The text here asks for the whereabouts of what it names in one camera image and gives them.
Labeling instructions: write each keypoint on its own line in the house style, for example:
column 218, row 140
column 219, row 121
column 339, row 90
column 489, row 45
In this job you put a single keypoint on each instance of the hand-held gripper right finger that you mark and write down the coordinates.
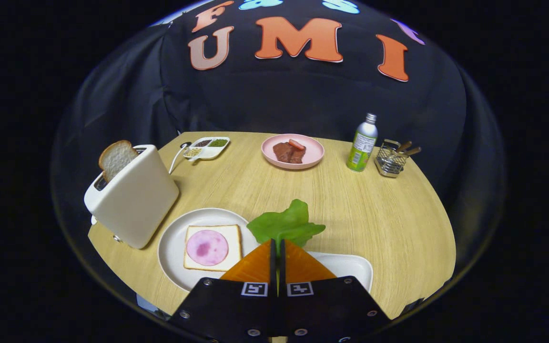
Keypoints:
column 322, row 309

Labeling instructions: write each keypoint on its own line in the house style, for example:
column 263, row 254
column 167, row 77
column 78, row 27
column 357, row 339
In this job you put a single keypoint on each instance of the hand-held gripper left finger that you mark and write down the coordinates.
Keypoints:
column 236, row 309

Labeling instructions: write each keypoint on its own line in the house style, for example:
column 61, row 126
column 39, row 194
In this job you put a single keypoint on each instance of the green lettuce leaf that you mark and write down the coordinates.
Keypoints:
column 284, row 224

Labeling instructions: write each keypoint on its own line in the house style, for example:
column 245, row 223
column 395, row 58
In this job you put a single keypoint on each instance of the toasted bread slice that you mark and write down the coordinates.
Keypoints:
column 116, row 159

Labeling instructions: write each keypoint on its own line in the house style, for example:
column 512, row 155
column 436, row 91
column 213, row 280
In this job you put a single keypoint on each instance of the square white plate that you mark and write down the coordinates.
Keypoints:
column 350, row 269

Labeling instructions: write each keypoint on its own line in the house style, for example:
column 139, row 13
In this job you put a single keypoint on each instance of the square white bread slice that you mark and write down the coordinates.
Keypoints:
column 234, row 247

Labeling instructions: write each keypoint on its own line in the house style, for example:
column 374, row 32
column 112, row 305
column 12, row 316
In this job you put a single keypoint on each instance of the round pink ham slice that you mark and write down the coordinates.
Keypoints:
column 207, row 247

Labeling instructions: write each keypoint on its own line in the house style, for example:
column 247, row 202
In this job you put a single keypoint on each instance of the round white plate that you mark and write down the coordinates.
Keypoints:
column 172, row 252

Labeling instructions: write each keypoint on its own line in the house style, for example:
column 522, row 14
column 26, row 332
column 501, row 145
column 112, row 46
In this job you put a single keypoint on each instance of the white toaster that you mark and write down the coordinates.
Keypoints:
column 136, row 200

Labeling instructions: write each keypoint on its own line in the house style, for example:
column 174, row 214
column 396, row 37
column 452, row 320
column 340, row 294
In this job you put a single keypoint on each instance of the pink plate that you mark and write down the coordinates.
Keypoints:
column 315, row 152

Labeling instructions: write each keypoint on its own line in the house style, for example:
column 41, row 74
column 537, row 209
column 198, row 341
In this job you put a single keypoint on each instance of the white divided seasoning dish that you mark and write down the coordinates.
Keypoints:
column 211, row 151

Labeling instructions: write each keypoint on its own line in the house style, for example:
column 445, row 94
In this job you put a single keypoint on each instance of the red meat slices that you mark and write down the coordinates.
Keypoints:
column 286, row 153

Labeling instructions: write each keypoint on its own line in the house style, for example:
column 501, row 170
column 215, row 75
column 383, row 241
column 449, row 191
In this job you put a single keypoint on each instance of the pale yellow beans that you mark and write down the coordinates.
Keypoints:
column 193, row 152

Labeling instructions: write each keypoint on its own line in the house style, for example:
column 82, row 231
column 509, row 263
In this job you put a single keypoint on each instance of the small red sausage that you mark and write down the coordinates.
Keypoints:
column 296, row 144

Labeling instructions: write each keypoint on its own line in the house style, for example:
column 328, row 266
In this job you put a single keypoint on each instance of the green beans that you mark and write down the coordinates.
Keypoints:
column 218, row 142

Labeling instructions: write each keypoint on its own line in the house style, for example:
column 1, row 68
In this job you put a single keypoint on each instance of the green label metal bottle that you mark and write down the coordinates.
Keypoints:
column 362, row 145

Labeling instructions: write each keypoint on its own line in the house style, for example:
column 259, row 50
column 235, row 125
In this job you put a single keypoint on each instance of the dark brown beans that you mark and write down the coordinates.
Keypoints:
column 203, row 142

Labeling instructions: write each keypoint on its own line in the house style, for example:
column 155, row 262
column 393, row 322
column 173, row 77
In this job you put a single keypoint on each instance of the black backdrop cloth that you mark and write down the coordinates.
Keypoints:
column 303, row 95

